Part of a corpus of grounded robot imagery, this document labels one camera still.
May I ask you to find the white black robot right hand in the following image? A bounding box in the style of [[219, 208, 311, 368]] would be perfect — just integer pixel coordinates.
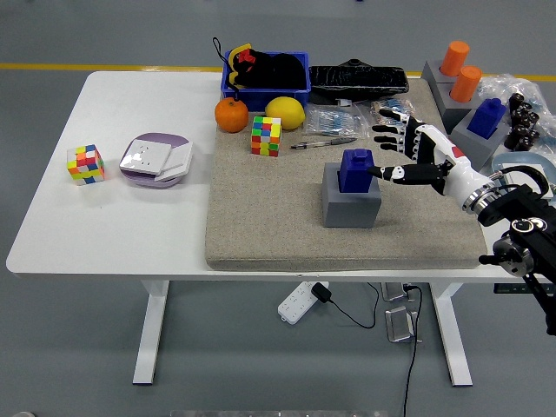
[[367, 108, 494, 209]]

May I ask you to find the blue square seal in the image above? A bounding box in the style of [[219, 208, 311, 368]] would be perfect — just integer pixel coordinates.
[[337, 149, 376, 194], [467, 98, 508, 140]]

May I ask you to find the grey cube seal holder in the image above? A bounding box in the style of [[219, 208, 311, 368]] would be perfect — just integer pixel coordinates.
[[449, 106, 509, 173], [321, 162, 382, 229], [434, 80, 483, 134], [420, 59, 455, 88]]

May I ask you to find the orange cylinder seal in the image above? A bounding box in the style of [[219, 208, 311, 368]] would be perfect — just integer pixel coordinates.
[[440, 40, 471, 77], [449, 65, 482, 103]]

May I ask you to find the clear bag of brown resistors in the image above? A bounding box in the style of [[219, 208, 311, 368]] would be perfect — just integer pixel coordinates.
[[368, 97, 420, 130]]

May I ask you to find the crumpled clear plastic bag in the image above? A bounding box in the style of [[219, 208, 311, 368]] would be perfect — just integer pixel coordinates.
[[475, 72, 556, 156]]

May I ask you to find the grey ballpoint pen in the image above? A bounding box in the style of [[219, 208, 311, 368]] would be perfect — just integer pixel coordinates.
[[289, 136, 359, 151]]

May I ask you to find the black table control panel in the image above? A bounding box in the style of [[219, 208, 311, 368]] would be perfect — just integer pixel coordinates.
[[493, 282, 556, 295]]

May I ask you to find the clear bag of blue resistors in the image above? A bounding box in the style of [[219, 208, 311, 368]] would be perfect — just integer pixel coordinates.
[[302, 103, 370, 139]]

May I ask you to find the black plastic-wrapped long object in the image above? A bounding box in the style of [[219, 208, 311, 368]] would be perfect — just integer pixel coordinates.
[[308, 57, 410, 105]]

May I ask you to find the white table leg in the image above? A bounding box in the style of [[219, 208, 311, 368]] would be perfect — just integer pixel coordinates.
[[429, 281, 473, 387], [132, 280, 170, 386]]

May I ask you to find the yellow lemon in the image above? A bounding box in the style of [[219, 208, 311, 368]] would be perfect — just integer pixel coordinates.
[[265, 96, 307, 130]]

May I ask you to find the black power adapter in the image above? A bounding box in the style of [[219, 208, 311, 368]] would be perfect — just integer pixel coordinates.
[[311, 281, 334, 303]]

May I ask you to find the grey-brown mat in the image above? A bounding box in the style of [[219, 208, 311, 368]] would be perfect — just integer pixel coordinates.
[[203, 77, 487, 273]]

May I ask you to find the white-edged puzzle cube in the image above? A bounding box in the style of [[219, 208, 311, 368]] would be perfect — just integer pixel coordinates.
[[66, 143, 107, 187], [250, 115, 282, 158]]

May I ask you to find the white power strip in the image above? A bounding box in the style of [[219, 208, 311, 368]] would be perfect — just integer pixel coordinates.
[[277, 281, 330, 325]]

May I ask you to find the blue plastic bin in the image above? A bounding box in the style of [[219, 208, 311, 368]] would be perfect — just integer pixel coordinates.
[[220, 50, 312, 113]]

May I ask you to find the orange fruit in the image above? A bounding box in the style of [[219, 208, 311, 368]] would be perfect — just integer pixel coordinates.
[[214, 96, 250, 134]]

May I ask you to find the metal bracket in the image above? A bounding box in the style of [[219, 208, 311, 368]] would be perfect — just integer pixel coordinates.
[[381, 281, 412, 303], [385, 306, 420, 344]]

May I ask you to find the black adapter cable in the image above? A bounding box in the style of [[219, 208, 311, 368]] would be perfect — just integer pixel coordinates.
[[328, 281, 381, 330]]

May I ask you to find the black floor cable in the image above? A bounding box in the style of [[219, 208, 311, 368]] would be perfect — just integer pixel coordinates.
[[401, 284, 425, 417]]

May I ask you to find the black strap cord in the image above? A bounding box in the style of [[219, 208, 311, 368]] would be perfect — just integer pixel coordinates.
[[211, 36, 242, 103]]

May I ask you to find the white wall socket panel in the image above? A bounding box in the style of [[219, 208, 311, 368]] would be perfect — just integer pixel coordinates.
[[119, 138, 173, 175]]

